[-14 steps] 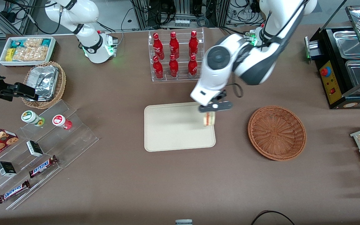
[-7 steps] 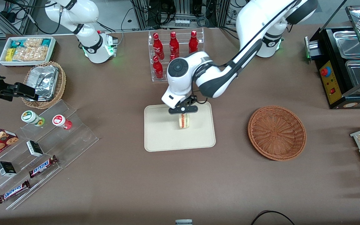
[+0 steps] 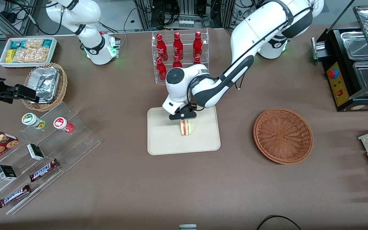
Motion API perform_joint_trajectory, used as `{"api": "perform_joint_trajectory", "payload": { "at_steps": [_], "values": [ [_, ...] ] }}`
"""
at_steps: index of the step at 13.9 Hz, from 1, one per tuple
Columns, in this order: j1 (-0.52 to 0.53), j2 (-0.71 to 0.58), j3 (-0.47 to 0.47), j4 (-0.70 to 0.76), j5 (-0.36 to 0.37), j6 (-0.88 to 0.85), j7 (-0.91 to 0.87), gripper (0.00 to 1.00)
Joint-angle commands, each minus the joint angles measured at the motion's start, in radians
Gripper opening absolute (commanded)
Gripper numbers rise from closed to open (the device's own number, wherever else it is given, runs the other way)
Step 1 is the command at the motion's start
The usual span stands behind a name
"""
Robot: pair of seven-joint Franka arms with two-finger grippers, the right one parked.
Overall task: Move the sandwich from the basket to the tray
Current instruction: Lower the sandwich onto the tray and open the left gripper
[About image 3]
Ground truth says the aluminium foil container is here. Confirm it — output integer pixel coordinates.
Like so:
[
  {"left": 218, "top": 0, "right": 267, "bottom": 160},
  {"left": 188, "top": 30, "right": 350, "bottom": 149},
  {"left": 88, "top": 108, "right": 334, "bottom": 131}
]
[{"left": 27, "top": 67, "right": 60, "bottom": 104}]

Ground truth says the black cable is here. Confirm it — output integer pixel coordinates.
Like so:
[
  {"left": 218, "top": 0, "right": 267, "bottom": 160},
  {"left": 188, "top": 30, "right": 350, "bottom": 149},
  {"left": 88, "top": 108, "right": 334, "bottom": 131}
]
[{"left": 256, "top": 215, "right": 303, "bottom": 230}]

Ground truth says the triangle sandwich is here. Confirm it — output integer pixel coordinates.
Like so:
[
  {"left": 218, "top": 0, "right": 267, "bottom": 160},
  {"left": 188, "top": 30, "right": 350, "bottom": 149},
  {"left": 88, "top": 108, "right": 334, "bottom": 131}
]
[{"left": 180, "top": 119, "right": 192, "bottom": 136}]

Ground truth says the white snack bin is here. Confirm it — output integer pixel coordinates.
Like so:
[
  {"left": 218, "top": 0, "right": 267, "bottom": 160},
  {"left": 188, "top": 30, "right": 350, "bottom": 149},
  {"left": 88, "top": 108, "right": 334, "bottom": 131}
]
[{"left": 0, "top": 37, "right": 58, "bottom": 69}]

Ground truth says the small black box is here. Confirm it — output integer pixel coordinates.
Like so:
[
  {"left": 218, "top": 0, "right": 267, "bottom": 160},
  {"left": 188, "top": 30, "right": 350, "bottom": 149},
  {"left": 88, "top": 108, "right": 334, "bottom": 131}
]
[
  {"left": 27, "top": 143, "right": 45, "bottom": 161},
  {"left": 0, "top": 165, "right": 18, "bottom": 181}
]

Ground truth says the clear acrylic stepped display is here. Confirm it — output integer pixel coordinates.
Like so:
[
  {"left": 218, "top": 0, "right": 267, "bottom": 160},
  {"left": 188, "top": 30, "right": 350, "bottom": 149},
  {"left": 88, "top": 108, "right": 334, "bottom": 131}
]
[{"left": 0, "top": 101, "right": 102, "bottom": 215}]

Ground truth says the Snickers chocolate bar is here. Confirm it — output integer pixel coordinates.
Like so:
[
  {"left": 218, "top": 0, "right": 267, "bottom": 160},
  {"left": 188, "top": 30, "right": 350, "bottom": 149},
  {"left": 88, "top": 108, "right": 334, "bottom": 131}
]
[
  {"left": 0, "top": 183, "right": 31, "bottom": 209},
  {"left": 29, "top": 158, "right": 60, "bottom": 183}
]

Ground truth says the green lid yogurt cup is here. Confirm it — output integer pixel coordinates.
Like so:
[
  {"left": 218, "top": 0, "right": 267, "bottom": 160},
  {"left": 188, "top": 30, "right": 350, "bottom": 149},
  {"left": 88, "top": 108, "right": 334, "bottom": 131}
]
[{"left": 21, "top": 113, "right": 46, "bottom": 130}]

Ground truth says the black food warmer yellow panel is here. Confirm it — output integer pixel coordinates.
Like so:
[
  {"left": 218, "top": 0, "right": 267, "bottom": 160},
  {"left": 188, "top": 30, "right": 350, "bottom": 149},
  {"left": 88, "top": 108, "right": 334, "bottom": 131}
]
[{"left": 311, "top": 5, "right": 368, "bottom": 112}]

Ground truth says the round brown wicker basket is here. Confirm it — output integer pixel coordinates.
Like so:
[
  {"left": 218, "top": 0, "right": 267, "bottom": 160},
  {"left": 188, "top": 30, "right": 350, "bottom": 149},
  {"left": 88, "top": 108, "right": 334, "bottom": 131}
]
[{"left": 253, "top": 108, "right": 314, "bottom": 165}]

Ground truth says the beige plastic tray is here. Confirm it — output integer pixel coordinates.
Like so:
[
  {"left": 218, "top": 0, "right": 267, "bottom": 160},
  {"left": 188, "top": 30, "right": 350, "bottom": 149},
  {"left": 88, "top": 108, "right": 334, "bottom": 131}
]
[{"left": 147, "top": 106, "right": 221, "bottom": 156}]

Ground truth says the clear acrylic bottle rack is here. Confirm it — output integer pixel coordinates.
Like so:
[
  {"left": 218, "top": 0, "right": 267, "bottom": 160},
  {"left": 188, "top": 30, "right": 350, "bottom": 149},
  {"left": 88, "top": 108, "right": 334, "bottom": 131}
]
[{"left": 151, "top": 28, "right": 210, "bottom": 84}]

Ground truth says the light wicker basket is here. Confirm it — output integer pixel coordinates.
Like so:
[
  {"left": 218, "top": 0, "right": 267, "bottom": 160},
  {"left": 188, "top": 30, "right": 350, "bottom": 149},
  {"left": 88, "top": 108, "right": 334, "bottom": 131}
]
[{"left": 22, "top": 62, "right": 68, "bottom": 112}]

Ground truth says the white power strip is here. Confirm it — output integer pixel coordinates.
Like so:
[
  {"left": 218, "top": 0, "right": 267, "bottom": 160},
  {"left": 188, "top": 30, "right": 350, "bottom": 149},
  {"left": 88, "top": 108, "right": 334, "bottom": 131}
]
[{"left": 178, "top": 18, "right": 195, "bottom": 28}]

